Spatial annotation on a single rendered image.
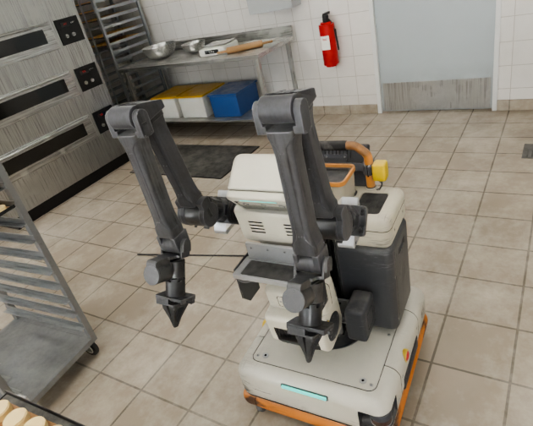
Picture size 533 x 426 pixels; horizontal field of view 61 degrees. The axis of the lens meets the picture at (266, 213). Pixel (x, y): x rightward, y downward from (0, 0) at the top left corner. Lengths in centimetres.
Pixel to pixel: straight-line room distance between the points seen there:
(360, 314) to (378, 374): 25
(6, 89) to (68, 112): 60
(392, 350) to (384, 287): 25
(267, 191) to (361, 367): 83
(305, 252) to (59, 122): 390
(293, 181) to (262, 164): 32
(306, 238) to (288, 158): 20
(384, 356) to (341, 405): 24
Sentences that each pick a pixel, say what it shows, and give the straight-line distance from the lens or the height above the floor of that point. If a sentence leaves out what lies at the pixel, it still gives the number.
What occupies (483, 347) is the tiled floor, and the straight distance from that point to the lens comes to 224.
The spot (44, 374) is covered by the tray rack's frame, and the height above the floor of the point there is 15.
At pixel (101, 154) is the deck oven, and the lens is 500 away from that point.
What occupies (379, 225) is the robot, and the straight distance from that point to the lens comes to 155.
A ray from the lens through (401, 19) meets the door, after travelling 463.
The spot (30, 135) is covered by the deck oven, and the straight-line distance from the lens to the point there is 457.
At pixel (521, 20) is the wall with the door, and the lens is 446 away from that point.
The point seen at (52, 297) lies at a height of 41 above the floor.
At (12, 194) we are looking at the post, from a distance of 219.
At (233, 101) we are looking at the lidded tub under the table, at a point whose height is 40.
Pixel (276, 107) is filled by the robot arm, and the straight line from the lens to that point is 90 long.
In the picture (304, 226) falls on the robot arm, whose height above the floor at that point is 111.
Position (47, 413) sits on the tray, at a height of 90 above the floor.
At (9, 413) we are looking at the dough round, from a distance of 119.
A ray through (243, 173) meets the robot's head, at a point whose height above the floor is 113.
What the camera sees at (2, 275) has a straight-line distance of 275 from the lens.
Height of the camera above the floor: 164
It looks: 29 degrees down
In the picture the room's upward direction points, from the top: 14 degrees counter-clockwise
